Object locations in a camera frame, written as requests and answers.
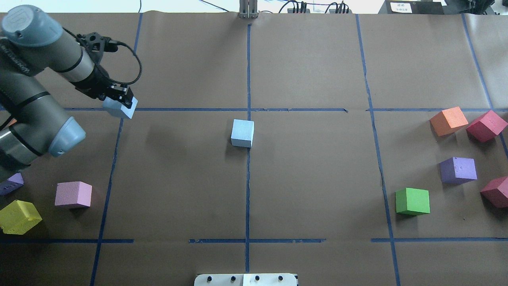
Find aluminium frame post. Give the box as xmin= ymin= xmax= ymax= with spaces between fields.
xmin=238 ymin=0 xmax=259 ymax=19

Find green foam block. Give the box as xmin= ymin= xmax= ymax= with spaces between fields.
xmin=395 ymin=187 xmax=430 ymax=216

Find light blue foam block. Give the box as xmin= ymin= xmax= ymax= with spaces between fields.
xmin=230 ymin=119 xmax=254 ymax=148
xmin=102 ymin=97 xmax=138 ymax=119

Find violet foam block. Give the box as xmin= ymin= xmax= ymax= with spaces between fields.
xmin=0 ymin=173 xmax=24 ymax=197

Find white mast base plate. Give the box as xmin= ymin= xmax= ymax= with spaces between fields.
xmin=194 ymin=273 xmax=299 ymax=286

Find dark red foam block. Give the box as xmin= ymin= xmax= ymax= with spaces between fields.
xmin=480 ymin=176 xmax=508 ymax=208

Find crimson foam block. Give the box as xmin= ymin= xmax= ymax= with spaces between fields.
xmin=466 ymin=110 xmax=508 ymax=143

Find yellow foam block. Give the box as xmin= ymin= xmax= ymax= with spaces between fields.
xmin=0 ymin=200 xmax=43 ymax=235

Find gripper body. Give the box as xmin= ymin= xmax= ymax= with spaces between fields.
xmin=89 ymin=76 xmax=128 ymax=104

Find pink foam block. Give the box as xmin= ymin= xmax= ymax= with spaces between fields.
xmin=54 ymin=182 xmax=92 ymax=209

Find orange foam block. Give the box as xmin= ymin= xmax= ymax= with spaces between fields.
xmin=430 ymin=106 xmax=469 ymax=137

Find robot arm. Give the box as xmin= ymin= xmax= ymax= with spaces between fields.
xmin=0 ymin=5 xmax=138 ymax=181

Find purple foam block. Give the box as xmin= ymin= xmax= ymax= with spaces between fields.
xmin=438 ymin=157 xmax=477 ymax=185

